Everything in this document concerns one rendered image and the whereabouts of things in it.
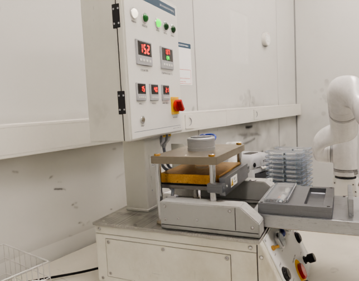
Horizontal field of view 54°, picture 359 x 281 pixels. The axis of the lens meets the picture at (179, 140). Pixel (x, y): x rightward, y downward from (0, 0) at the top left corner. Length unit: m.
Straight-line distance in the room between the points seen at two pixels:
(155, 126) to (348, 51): 2.50
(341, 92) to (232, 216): 0.51
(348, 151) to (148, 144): 0.76
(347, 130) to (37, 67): 1.03
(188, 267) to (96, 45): 0.61
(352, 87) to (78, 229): 1.01
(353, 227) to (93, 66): 0.73
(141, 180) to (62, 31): 0.60
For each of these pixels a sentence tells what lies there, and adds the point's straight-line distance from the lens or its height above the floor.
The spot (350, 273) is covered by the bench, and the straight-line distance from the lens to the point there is 1.15.
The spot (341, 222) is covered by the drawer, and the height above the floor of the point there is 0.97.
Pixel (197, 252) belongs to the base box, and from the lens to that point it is 0.90.
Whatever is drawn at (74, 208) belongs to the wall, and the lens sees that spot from 1.34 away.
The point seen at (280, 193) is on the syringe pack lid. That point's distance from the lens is 0.93.
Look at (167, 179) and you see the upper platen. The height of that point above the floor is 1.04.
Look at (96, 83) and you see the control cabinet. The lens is 0.97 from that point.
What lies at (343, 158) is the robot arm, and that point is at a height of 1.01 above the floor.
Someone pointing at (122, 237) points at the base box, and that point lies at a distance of 0.99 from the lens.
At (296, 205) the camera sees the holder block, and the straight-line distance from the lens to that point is 0.87.
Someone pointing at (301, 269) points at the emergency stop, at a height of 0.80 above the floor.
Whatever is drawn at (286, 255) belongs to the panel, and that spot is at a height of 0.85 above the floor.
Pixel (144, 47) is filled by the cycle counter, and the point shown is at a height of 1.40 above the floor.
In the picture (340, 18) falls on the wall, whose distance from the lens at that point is 3.38.
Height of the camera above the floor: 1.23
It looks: 5 degrees down
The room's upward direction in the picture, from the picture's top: 3 degrees counter-clockwise
